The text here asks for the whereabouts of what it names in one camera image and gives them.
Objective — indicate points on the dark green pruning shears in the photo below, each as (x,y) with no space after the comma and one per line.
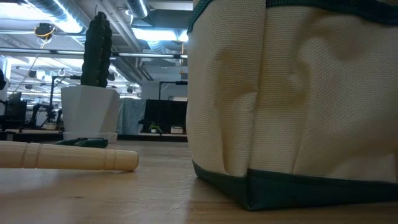
(90,143)

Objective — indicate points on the background black robot arm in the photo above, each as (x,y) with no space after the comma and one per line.
(38,113)

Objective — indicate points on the black partition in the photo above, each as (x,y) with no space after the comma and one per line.
(168,115)

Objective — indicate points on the small green potted plant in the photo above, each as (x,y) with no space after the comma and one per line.
(155,127)

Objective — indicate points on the grey cloth cover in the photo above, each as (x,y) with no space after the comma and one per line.
(132,115)

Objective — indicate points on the black overhead bar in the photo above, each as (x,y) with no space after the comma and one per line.
(140,55)

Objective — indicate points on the bright ceiling light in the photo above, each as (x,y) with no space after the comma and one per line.
(158,34)

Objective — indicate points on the white hexagonal plant pot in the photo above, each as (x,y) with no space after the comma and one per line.
(90,112)

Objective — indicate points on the green cactus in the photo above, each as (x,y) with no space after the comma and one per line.
(96,53)

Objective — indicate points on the black ceiling device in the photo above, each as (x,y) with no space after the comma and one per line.
(44,30)

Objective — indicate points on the black aluminium table frame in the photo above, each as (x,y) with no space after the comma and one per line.
(149,137)

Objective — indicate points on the large silver ventilation duct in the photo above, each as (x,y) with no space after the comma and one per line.
(62,18)

